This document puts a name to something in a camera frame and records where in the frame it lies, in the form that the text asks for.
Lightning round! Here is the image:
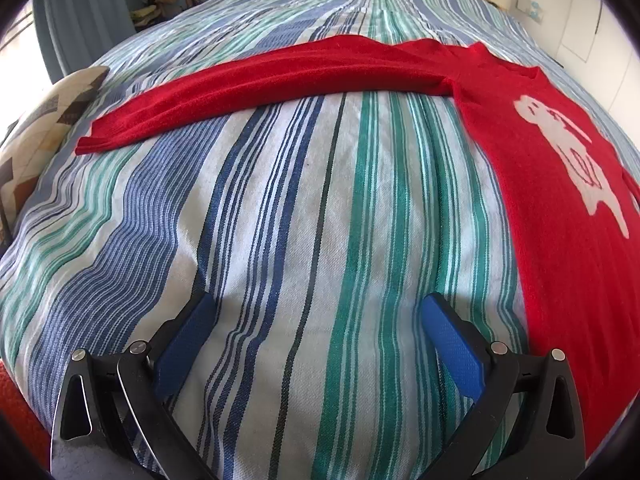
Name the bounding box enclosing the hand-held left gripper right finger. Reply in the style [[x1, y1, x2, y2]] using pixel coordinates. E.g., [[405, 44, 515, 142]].
[[421, 294, 587, 480]]

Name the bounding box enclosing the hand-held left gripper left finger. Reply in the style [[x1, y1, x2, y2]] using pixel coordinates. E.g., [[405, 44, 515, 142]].
[[50, 290, 221, 480]]

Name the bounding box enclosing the red sweater with white figure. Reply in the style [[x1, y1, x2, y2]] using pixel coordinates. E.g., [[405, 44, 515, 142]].
[[75, 36, 640, 466]]

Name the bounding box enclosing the orange cloth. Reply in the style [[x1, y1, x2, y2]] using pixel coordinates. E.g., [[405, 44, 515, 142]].
[[0, 360, 51, 461]]

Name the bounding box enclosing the striped bedspread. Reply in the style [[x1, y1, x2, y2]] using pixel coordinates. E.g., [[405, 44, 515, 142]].
[[0, 0, 636, 480]]

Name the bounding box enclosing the zigzag patterned pillow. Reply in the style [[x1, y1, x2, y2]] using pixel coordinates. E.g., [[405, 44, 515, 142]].
[[0, 65, 111, 241]]

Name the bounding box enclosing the grey-blue curtain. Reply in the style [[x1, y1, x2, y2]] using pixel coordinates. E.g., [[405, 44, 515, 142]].
[[32, 0, 146, 81]]

